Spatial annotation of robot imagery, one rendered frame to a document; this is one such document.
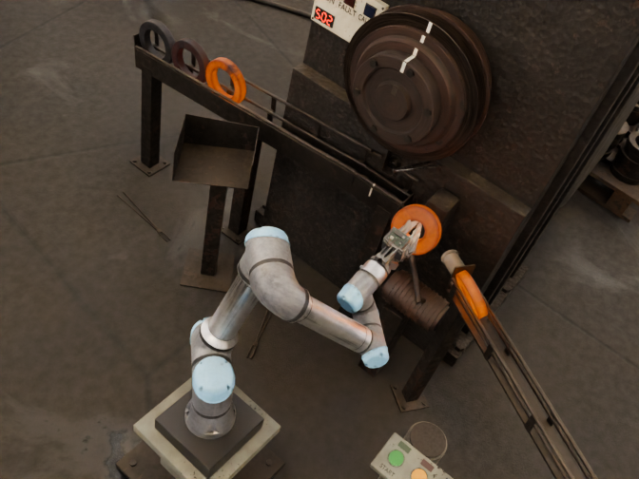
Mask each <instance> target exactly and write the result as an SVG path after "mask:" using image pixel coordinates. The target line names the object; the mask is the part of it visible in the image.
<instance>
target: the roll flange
mask: <svg viewBox="0 0 639 479"><path fill-rule="evenodd" d="M404 9H415V10H425V11H428V12H430V13H432V14H435V15H437V16H439V17H441V18H442V19H444V20H446V21H447V22H449V23H450V24H451V25H453V26H454V27H455V28H456V29H457V30H458V31H459V32H460V33H461V34H462V35H463V36H464V37H465V38H466V40H467V41H468V42H469V44H470V45H471V47H472V48H473V50H474V52H475V54H476V56H477V58H478V61H479V63H480V65H481V68H482V71H483V75H484V80H485V88H486V97H485V105H484V110H483V113H482V116H481V119H480V121H479V123H478V125H477V126H476V128H475V130H474V131H473V133H472V135H471V137H470V138H469V140H470V139H471V138H472V137H473V136H474V135H475V133H476V132H477V131H478V130H479V128H480V127H481V126H482V124H483V122H484V120H485V118H486V115H487V112H488V109H489V104H490V96H491V88H492V73H491V67H490V62H489V59H488V56H487V53H486V51H485V49H484V47H483V46H482V44H481V42H480V41H479V39H478V38H477V36H476V35H475V34H474V32H473V31H472V30H471V29H470V28H469V27H468V26H467V25H466V24H465V23H464V22H462V21H461V20H460V19H458V18H457V17H455V16H453V15H452V14H450V13H448V12H446V11H443V10H437V9H432V8H429V7H426V6H421V5H400V6H396V7H392V8H390V9H387V10H385V11H384V12H382V13H385V12H390V11H394V10H404ZM380 14H381V13H380ZM469 140H468V141H469ZM468 141H467V142H468Z"/></svg>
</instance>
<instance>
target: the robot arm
mask: <svg viewBox="0 0 639 479"><path fill-rule="evenodd" d="M421 227H422V225H421V223H420V222H419V221H417V220H415V221H411V220H407V222H406V223H405V225H403V226H402V227H401V228H399V229H397V228H395V227H393V228H392V229H391V230H390V232H391V233H390V232H389V233H388V234H387V235H386V236H385V237H384V238H383V242H382V245H381V248H382V250H381V251H380V253H377V254H376V255H375V256H371V257H370V259H369V260H367V261H366V262H365V263H364V265H360V266H359V267H360V269H359V270H358V271H357V272H356V273H355V274H354V276H353V277H352V278H351V279H350V280H349V281H348V282H347V283H346V284H345V285H344V286H343V287H342V289H341V290H340V292H339V293H338V295H337V300H338V303H339V304H340V306H341V307H342V308H343V309H344V310H346V311H347V312H349V313H352V316H353V319H352V318H350V317H348V316H346V315H344V314H342V313H340V312H338V311H336V310H335V309H333V308H331V307H329V306H327V305H326V304H324V303H322V302H320V301H318V300H317V299H315V298H313V297H310V294H309V292H308V291H307V290H306V289H305V288H303V287H301V286H300V285H299V283H298V282H297V279H296V277H295V273H294V267H293V261H292V256H291V250H290V242H289V240H288V237H287V235H286V234H285V233H284V232H283V231H282V230H280V229H279V228H276V227H271V226H264V227H261V228H256V229H254V230H252V231H250V232H249V233H248V234H247V236H246V237H245V242H244V246H245V252H244V254H243V255H242V258H241V259H240V261H239V263H238V267H237V268H238V275H237V277H236V278H235V280H234V282H233V283H232V285H231V287H230V288H229V290H228V292H227V293H226V295H225V297H224V298H223V301H222V302H221V304H220V306H219V307H218V309H217V310H216V312H215V314H214V315H213V316H211V317H206V318H204V319H203V320H199V321H198V322H197V323H196V324H195V325H194V326H193V328H192V330H191V335H190V345H191V366H192V398H191V399H190V401H189V402H188V404H187V406H186V409H185V416H184V419H185V424H186V425H187V427H188V428H189V430H190V431H191V432H192V433H193V434H195V435H196V436H198V437H201V438H203V439H216V438H220V437H222V436H224V435H226V434H227V433H228V432H229V431H230V430H231V429H232V428H233V426H234V423H235V419H236V409H235V406H234V403H233V401H232V396H233V389H234V386H235V374H234V370H233V368H232V361H231V352H232V350H233V348H234V347H235V345H236V344H237V342H238V339H239V334H238V331H239V329H240V328H241V326H242V325H243V323H244V322H245V320H246V319H247V317H248V316H249V314H250V313H251V311H252V310H253V308H254V307H255V305H256V304H257V302H258V301H260V302H261V304H262V305H264V306H265V307H266V308H267V309H268V310H269V311H270V312H272V313H273V314H274V315H276V316H278V317H280V318H281V319H283V320H285V321H287V322H290V323H293V322H296V321H297V322H298V323H300V324H302V325H303V326H305V327H307V328H309V329H311V330H313V331H315V332H317V333H319V334H321V335H324V336H326V337H328V338H330V339H332V340H334V341H336V342H337V343H339V344H341V345H343V346H345V347H346V348H348V349H350V350H352V351H354V352H356V353H358V354H361V356H362V358H361V359H362V360H363V363H364V365H365V366H366V367H368V368H378V367H381V366H383V365H384V364H386V363H387V362H388V360H389V354H388V347H387V345H386V342H385V338H384V334H383V331H382V327H381V323H380V319H379V312H378V308H377V306H376V304H375V300H374V297H373V293H374V292H375V290H376V289H377V288H378V287H379V286H380V285H381V283H382V282H383V281H384V280H385V279H386V278H387V276H388V275H389V274H390V273H391V270H396V269H397V267H398V263H399V262H400V261H403V260H404V259H405V258H407V259H408V258H409V257H410V256H411V255H412V254H413V253H414V252H415V250H416V247H417V243H418V239H419V236H420V232H421ZM413 228H415V230H414V231H413V234H412V235H411V236H410V237H408V236H407V234H408V233H410V232H411V230H412V229H413Z"/></svg>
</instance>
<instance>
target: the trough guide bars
mask: <svg viewBox="0 0 639 479"><path fill-rule="evenodd" d="M451 280H452V282H450V283H449V284H450V285H451V287H452V289H451V291H450V293H449V298H450V299H451V300H452V298H454V296H455V295H456V296H457V298H458V300H459V301H460V303H461V305H462V307H463V308H464V310H465V312H466V313H467V315H468V317H469V318H470V320H471V322H472V323H473V325H474V327H475V328H476V330H477V332H478V333H479V335H480V337H481V339H482V340H483V342H484V344H485V345H486V347H487V350H486V352H485V354H484V355H483V356H484V358H485V359H486V361H487V360H488V359H490V357H491V356H492V357H493V359H494V361H495V363H496V365H497V366H498V368H499V370H500V371H501V372H502V374H503V376H504V377H505V379H506V381H507V382H508V384H509V386H510V387H511V389H512V391H513V393H514V395H515V397H516V398H517V400H518V402H519V403H520V405H521V407H522V409H523V410H524V412H525V414H526V415H527V416H528V418H529V419H528V421H527V422H526V424H525V425H524V427H525V429H526V431H527V432H529V431H531V430H532V428H534V429H535V430H536V432H537V434H538V435H539V437H540V439H541V441H542V442H543V444H544V446H545V447H546V449H547V451H548V452H549V454H550V456H551V458H552V460H553V462H554V463H555V465H556V466H557V467H558V469H559V471H560V473H561V474H562V476H563V478H564V479H574V477H573V475H572V474H571V471H570V470H569V468H568V466H567V465H566V463H565V461H564V459H563V458H562V456H561V454H560V453H559V451H558V449H557V448H556V446H555V444H554V443H553V441H552V440H551V438H550V436H549V435H548V433H547V431H546V430H545V428H544V426H543V425H542V423H541V421H540V420H539V418H538V416H537V415H536V413H535V411H534V410H533V407H532V406H531V404H530V402H529V401H528V399H527V397H526V396H525V394H524V393H523V392H522V390H521V388H520V387H519V385H518V383H517V382H516V380H515V378H514V377H513V374H512V373H511V371H510V369H509V368H508V366H507V364H506V363H505V361H504V359H503V358H502V356H501V354H500V353H499V351H498V350H497V349H496V347H495V345H494V343H493V341H492V340H491V338H490V336H489V335H488V333H487V331H486V330H485V328H484V326H483V325H482V323H481V321H480V320H479V318H478V316H477V315H476V313H475V311H474V309H473V307H472V306H471V304H470V302H469V301H468V299H467V298H466V297H465V295H464V293H463V292H462V290H461V288H460V287H459V285H458V283H457V282H456V280H455V278H451ZM476 286H477V284H476ZM477 288H478V286H477ZM478 289H479V288H478ZM479 291H480V289H479ZM480 293H481V291H480ZM481 295H482V297H483V299H484V301H485V304H486V307H487V310H488V315H487V317H488V319H489V320H490V321H491V323H492V324H493V326H494V328H495V330H496V331H497V333H498V335H499V336H500V338H501V340H502V341H503V343H504V344H505V346H506V348H505V350H504V351H505V353H506V354H507V356H509V355H511V356H512V358H513V360H514V361H515V363H516V365H517V366H518V368H519V370H520V371H521V373H523V375H524V377H525V378H526V380H527V382H528V383H529V385H530V387H531V388H532V390H533V392H534V394H535V395H536V397H537V399H538V400H539V402H540V404H541V405H542V407H543V408H544V410H545V412H546V413H547V415H548V418H547V421H548V423H549V425H550V426H552V425H554V426H555V428H556V429H557V431H558V433H559V434H560V436H561V437H562V439H563V441H564V442H565V444H566V446H567V447H568V449H569V451H570V452H571V454H572V456H573V458H574V459H575V461H576V463H577V464H578V466H579V468H580V469H581V470H582V471H583V473H584V475H585V476H586V478H587V479H598V478H597V477H596V475H595V474H594V472H593V470H592V469H591V466H590V465H589V463H588V462H587V460H586V458H585V457H584V455H583V454H582V452H581V450H580V449H579V448H578V447H577V445H576V443H575V442H574V440H573V439H572V437H571V435H570V433H569V432H568V430H567V428H566V427H565V425H564V424H563V422H562V420H561V419H560V417H559V415H558V413H557V412H556V410H555V409H554V408H553V406H552V404H551V402H550V401H549V399H548V397H547V396H546V395H545V394H544V392H543V390H542V389H541V387H540V385H539V384H538V382H537V381H536V379H535V377H534V376H533V374H532V372H531V370H530V369H529V367H528V366H527V364H526V362H525V361H524V359H523V358H522V356H521V354H520V353H519V351H518V350H517V349H516V347H515V345H514V344H513V341H512V340H511V339H510V337H509V336H508V334H507V332H506V331H505V329H504V328H503V326H502V324H501V323H500V321H499V320H498V318H497V316H496V315H495V313H494V311H493V309H492V308H491V306H490V304H489V303H488V301H487V300H486V298H485V297H484V296H483V294H482V293H481ZM498 327H499V328H498ZM501 332H502V333H501ZM506 339H507V340H506ZM518 359H519V360H518ZM521 364H522V365H521ZM533 384H534V385H533ZM541 396H542V397H541ZM546 404H547V405H546ZM558 424H559V425H558ZM561 429H562V430H561ZM566 436H567V437H566ZM578 456H579V457H578ZM581 461H582V462H581Z"/></svg>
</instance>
